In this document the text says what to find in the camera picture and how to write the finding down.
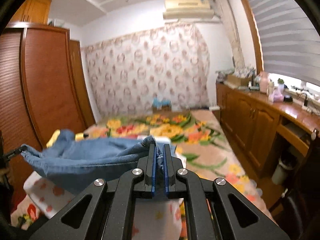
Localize striped window blind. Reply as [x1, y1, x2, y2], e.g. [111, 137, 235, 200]
[248, 0, 319, 85]

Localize wooden sideboard cabinet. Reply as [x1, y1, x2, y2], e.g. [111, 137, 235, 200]
[216, 83, 319, 177]

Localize pink bottle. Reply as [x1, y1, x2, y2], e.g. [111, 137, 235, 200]
[259, 72, 269, 94]

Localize cardboard box with blue item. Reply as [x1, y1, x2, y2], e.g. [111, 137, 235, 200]
[152, 98, 171, 113]

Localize white strawberry print sheet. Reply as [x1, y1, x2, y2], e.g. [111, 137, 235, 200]
[23, 136, 182, 239]

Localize blue denim pants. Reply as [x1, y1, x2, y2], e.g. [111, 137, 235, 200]
[21, 129, 164, 195]

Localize brown cardboard box on cabinet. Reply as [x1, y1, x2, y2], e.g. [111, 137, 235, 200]
[227, 74, 251, 87]

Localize wooden louvered wardrobe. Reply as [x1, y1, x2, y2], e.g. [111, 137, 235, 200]
[0, 0, 96, 213]

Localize floral brown blanket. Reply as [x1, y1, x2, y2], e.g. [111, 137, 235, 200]
[11, 110, 270, 239]

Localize wall air conditioner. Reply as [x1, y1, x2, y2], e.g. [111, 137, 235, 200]
[163, 0, 214, 20]

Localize small potted plant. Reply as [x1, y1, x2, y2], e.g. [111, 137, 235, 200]
[277, 79, 284, 94]

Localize grey waste bin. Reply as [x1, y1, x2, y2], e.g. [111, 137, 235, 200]
[271, 158, 293, 185]

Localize yellow plush toy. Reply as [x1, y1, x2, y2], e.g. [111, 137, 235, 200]
[46, 129, 87, 148]

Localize circle patterned lace curtain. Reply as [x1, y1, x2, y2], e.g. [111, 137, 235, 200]
[83, 24, 210, 116]

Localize beige side curtain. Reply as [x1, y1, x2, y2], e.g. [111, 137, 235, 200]
[214, 0, 245, 68]

